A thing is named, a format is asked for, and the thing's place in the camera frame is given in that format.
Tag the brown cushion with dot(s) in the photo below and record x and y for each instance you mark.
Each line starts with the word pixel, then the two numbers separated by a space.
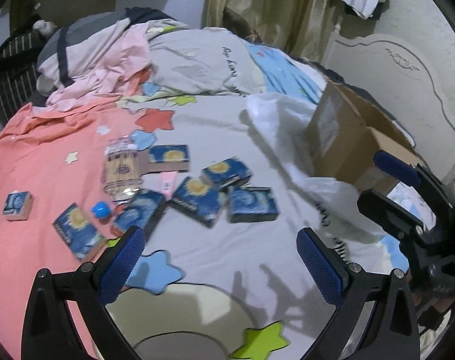
pixel 237 20

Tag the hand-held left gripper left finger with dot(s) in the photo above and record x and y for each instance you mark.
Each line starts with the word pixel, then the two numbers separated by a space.
pixel 122 266

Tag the cream carved headboard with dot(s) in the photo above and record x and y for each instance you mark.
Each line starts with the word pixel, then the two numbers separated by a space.
pixel 400 71

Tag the black striped bag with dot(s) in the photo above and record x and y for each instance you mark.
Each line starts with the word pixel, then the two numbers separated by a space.
pixel 13 67

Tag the gold curtain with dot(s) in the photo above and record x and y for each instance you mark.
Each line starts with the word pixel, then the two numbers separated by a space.
pixel 287 7

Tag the brown cardboard box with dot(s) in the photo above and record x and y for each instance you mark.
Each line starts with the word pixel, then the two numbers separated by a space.
pixel 343 138

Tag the pink tube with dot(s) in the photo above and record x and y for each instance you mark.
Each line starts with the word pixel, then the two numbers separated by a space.
pixel 170 183

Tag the white plastic bag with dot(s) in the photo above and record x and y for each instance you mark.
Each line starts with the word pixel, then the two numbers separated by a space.
pixel 336 202

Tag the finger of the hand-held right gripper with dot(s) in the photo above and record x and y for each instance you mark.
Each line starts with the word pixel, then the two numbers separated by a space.
pixel 396 165
pixel 389 213

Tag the white crumpled cloth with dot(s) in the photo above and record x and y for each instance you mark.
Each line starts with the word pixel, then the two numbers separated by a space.
pixel 43 26

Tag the blue bottle cap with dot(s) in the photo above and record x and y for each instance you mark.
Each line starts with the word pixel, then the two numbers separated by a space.
pixel 101 210

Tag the small blue printed cube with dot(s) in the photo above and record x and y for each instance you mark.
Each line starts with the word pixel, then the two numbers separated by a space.
pixel 16 204

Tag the cartoon printed bed sheet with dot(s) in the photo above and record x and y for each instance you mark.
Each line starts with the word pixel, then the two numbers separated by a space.
pixel 220 127

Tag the pile of blue printed boxes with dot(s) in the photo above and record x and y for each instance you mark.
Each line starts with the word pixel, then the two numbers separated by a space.
pixel 195 197

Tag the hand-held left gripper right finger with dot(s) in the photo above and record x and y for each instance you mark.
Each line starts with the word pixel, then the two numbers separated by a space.
pixel 321 266

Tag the pink garment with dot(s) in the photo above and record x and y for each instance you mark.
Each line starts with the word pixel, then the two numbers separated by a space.
pixel 100 67

